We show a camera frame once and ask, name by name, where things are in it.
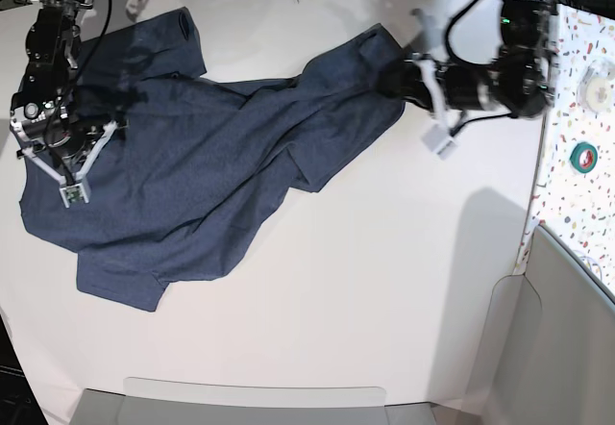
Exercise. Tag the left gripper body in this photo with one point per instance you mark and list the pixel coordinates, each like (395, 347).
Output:
(459, 87)

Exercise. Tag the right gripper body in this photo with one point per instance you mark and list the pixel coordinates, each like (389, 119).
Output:
(68, 139)

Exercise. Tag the dark blue t-shirt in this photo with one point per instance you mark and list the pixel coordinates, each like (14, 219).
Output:
(202, 165)

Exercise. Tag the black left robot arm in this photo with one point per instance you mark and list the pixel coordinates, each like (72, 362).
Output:
(519, 80)

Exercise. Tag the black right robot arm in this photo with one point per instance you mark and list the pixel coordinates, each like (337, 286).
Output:
(44, 113)

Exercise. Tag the clear tape dispenser roll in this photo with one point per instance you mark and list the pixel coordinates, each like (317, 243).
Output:
(596, 87)

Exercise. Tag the green tape roll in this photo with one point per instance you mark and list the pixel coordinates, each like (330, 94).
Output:
(584, 157)

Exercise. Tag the terrazzo patterned table cover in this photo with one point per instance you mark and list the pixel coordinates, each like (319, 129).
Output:
(579, 208)

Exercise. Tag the grey chair right side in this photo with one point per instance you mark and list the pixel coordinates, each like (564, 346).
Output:
(546, 354)

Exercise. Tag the grey chair bottom edge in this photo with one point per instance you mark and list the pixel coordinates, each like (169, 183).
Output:
(148, 401)

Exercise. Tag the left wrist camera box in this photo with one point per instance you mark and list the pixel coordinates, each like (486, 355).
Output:
(438, 140)

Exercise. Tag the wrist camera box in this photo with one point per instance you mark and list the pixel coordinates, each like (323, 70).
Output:
(438, 140)
(75, 194)

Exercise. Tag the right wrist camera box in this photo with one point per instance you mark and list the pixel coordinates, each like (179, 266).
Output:
(75, 194)

